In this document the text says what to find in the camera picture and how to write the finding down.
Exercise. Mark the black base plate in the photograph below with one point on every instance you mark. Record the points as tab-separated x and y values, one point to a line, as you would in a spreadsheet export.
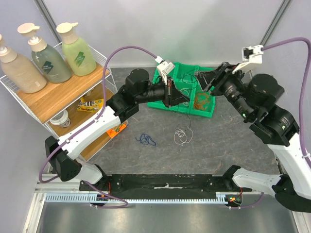
167	186

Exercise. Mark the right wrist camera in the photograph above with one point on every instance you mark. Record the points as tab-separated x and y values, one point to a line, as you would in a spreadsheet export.
251	58

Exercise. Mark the dark green pump bottle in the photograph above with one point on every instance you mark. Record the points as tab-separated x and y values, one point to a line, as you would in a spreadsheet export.
46	57

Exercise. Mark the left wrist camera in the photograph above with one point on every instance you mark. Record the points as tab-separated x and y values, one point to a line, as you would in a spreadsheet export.
164	68

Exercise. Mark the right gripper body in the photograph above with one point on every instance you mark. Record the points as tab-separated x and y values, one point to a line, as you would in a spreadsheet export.
219	79

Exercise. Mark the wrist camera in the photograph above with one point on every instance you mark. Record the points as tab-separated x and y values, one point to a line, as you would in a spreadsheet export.
164	68
251	58

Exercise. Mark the beige pump bottle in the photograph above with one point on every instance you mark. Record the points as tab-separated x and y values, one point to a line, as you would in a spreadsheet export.
20	70

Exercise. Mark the orange snack box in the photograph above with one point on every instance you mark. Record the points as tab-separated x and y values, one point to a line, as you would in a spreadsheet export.
116	130

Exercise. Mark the green compartment bin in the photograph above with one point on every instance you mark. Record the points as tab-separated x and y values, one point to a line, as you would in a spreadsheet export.
201	103

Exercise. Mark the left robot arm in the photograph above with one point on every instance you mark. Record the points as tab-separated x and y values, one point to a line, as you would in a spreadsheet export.
63	153

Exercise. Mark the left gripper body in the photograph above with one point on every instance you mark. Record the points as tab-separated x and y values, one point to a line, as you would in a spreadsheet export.
167	91

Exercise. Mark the yellow candy bag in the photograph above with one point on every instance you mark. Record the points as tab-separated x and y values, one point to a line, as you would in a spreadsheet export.
92	106

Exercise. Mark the light green pump bottle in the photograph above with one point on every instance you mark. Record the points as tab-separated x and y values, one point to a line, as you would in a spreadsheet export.
76	50

